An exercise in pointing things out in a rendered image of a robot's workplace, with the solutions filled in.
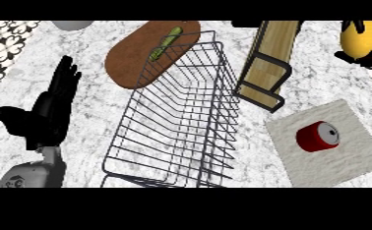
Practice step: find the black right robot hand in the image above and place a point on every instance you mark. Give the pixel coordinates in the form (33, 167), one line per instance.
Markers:
(358, 63)

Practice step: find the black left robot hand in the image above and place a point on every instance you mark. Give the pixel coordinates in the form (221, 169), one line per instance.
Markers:
(51, 116)

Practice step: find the yellow lemon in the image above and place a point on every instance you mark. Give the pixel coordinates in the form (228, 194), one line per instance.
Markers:
(357, 44)

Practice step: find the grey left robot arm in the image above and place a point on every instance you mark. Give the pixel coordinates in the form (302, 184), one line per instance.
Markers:
(35, 174)

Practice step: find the pale grey placemat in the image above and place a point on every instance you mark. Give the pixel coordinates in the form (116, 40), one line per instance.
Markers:
(320, 168)

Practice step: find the brown oval cutting board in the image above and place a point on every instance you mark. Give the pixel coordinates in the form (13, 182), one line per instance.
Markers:
(131, 60)

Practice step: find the black white patterned panel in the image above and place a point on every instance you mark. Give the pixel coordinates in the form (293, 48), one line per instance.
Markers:
(13, 42)

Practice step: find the red can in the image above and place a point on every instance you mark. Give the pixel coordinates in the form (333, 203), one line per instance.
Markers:
(314, 139)

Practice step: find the black object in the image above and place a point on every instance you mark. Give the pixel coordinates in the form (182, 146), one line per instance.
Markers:
(246, 23)

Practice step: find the grey bowl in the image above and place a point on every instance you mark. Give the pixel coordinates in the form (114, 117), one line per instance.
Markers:
(72, 25)

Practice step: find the green cucumber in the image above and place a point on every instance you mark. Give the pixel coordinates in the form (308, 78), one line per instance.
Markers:
(168, 42)

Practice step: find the wooden shelf with black frame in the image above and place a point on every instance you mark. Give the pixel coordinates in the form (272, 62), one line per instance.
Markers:
(274, 44)

